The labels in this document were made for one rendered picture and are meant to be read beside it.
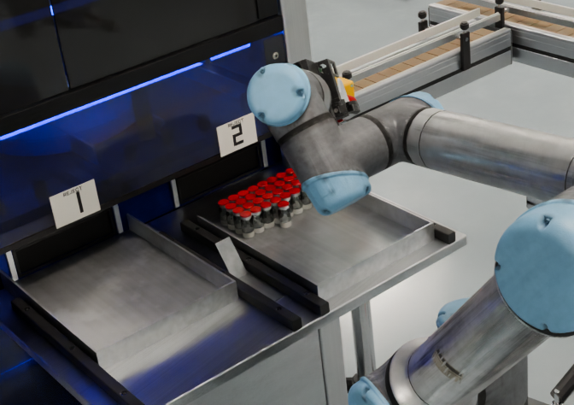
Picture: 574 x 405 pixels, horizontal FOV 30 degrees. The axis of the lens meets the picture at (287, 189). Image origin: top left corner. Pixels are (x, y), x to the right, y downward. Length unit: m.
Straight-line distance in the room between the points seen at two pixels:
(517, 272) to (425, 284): 2.32
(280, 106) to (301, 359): 1.11
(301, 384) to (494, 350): 1.22
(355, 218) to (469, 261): 1.53
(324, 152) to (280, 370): 1.06
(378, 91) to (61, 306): 0.89
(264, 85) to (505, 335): 0.41
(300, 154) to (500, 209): 2.47
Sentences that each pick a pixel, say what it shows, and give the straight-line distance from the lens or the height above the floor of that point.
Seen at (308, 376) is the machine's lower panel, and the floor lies 0.41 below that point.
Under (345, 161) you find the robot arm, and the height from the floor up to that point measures 1.26.
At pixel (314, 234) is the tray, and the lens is 1.90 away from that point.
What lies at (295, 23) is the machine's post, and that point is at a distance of 2.00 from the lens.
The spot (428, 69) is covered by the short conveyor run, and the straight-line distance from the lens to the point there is 2.44.
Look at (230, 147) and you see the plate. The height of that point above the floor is 1.00.
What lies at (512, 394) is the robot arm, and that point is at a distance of 1.45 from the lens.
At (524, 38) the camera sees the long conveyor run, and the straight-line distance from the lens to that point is 2.63.
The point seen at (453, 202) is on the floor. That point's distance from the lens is 3.77.
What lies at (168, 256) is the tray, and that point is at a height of 0.88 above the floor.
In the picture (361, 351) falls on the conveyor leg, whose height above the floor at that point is 0.24.
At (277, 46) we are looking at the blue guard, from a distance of 1.99.
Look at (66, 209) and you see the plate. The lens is 1.83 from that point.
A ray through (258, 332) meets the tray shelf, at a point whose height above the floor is 0.88.
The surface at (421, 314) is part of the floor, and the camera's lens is 3.21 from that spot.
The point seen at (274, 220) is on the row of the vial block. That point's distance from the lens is 1.94.
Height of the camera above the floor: 1.84
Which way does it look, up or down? 28 degrees down
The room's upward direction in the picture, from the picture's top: 7 degrees counter-clockwise
